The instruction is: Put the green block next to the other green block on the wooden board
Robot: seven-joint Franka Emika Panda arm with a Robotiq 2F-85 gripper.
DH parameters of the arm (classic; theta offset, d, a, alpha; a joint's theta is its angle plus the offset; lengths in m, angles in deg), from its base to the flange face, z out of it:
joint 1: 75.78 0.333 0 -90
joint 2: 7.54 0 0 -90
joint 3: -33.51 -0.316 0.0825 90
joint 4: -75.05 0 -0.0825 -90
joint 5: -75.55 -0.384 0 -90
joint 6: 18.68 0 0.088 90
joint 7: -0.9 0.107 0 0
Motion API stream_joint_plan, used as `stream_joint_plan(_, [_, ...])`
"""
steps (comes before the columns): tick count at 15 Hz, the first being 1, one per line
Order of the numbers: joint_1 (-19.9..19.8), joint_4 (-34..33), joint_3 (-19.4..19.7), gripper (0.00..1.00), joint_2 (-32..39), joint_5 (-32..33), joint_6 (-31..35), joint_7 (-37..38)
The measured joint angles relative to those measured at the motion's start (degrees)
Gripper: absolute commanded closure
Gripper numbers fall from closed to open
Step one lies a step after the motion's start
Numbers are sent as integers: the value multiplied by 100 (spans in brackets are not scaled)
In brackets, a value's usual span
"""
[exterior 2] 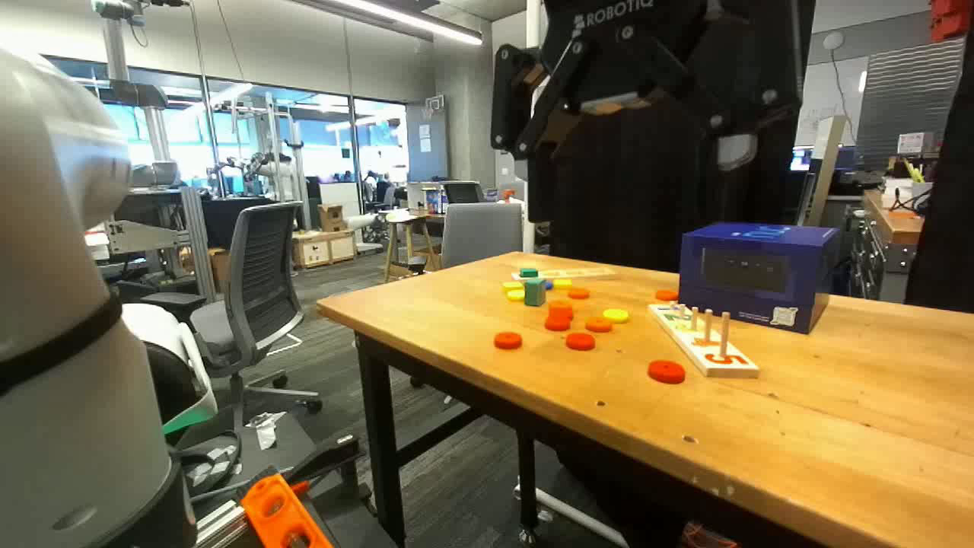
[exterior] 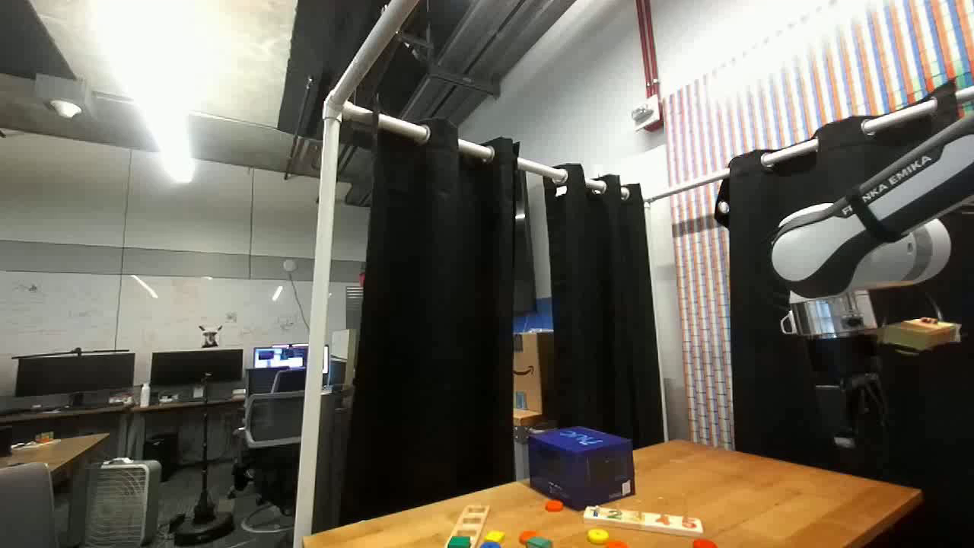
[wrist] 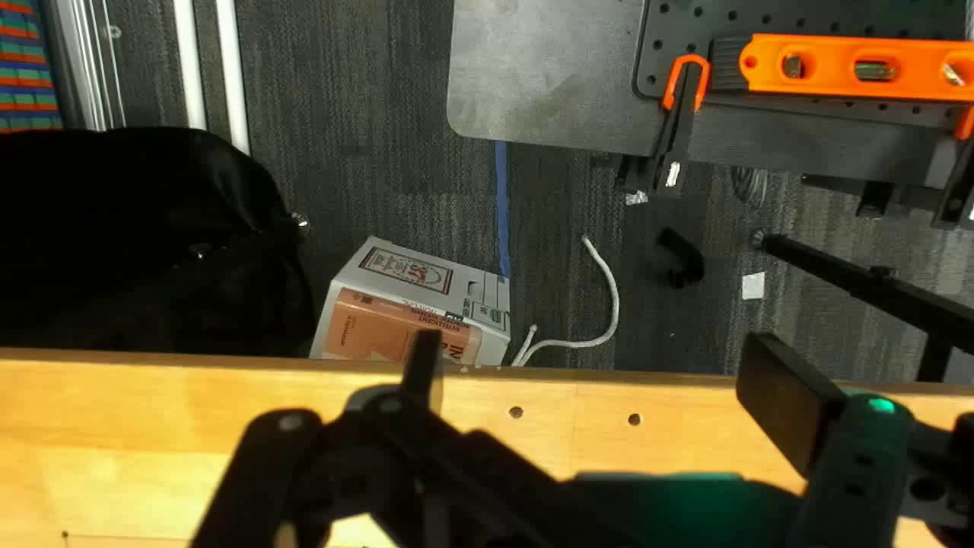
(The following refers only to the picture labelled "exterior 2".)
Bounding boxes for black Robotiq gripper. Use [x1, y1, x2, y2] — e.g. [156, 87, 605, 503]
[489, 0, 790, 175]

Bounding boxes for white wooden peg board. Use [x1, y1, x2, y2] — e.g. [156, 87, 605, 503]
[646, 298, 764, 381]

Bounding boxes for black curtain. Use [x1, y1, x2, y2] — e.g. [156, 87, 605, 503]
[524, 0, 815, 273]

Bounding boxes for dark blue cardboard box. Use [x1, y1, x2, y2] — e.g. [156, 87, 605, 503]
[675, 219, 845, 339]

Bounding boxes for stacked orange wooden discs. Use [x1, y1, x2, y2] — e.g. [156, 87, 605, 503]
[543, 298, 577, 334]

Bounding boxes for wooden workbench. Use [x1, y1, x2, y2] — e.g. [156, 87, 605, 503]
[859, 185, 929, 250]

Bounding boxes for light wooden storage boxes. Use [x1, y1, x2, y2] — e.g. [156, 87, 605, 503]
[289, 225, 363, 270]

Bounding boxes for grey mesh office chair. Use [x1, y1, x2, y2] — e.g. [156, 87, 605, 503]
[188, 202, 325, 421]

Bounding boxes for orange plastic tool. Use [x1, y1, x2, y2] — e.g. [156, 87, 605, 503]
[236, 473, 334, 548]

